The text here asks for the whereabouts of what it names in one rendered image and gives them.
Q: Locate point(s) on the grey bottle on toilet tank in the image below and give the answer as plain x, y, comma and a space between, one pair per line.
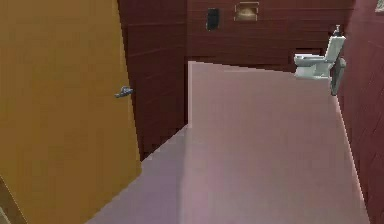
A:
337, 30

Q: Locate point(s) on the white toilet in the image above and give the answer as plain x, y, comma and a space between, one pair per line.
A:
320, 60

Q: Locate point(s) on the pale framed wall picture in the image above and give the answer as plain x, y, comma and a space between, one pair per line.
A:
380, 6

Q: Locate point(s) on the orange-brown room door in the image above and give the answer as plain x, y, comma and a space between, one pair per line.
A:
60, 110

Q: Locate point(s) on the grey bin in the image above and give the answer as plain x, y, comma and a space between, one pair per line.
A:
337, 76

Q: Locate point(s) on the black wall box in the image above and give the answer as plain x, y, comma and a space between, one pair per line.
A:
212, 18

